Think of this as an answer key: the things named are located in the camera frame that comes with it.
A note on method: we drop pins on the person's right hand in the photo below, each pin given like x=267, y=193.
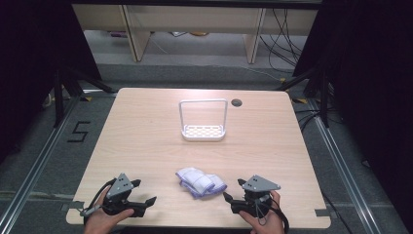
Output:
x=264, y=224

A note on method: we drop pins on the beige wooden desk frame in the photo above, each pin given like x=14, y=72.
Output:
x=136, y=39

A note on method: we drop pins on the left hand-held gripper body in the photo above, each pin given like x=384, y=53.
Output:
x=119, y=188

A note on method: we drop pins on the aluminium floor rail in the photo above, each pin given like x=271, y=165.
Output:
x=35, y=169
x=341, y=162

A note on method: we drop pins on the black metal stand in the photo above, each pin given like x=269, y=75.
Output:
x=324, y=97
x=59, y=97

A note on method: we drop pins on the white cloth with purple edge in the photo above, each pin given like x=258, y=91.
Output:
x=198, y=182

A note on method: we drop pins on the grey tape patch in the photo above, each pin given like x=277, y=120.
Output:
x=322, y=213
x=73, y=205

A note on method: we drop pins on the person's left hand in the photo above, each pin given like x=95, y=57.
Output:
x=99, y=222

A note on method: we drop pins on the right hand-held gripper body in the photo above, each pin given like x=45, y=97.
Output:
x=258, y=186

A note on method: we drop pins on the white slotted rack with bar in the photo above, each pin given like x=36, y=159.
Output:
x=203, y=133

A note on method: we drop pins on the black curtain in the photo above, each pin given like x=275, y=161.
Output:
x=32, y=65
x=373, y=81

